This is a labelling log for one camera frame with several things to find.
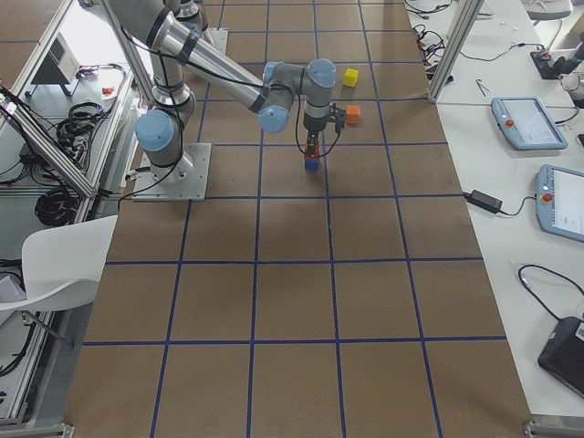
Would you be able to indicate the orange block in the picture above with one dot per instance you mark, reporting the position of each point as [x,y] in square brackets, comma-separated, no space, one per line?
[353,114]

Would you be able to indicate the teach pendant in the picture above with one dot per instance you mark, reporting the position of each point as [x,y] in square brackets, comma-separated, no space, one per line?
[526,124]
[559,201]

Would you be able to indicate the aluminium frame post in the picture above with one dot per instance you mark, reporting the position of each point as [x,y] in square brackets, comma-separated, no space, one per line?
[463,21]

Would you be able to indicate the black power adapter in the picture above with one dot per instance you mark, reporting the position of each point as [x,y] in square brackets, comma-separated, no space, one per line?
[484,201]

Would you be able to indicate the white chair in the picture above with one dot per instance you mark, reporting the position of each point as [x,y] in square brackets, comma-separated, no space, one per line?
[61,270]

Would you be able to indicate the blue block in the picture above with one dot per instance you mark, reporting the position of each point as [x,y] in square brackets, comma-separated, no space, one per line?
[311,165]

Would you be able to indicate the red block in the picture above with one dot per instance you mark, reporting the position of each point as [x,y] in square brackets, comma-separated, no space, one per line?
[312,150]

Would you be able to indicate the black device on desk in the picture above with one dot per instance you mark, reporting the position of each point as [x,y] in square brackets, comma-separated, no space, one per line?
[562,355]

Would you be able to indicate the yellow block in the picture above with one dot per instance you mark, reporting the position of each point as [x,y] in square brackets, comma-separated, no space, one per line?
[351,78]

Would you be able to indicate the upper teach pendant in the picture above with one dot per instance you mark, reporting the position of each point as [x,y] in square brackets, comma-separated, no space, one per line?
[526,124]

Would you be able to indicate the grey box on shelf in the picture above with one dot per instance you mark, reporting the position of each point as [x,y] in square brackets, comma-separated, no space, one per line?
[59,68]

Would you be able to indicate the lower teach pendant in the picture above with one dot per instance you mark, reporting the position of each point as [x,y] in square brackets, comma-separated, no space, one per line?
[559,201]

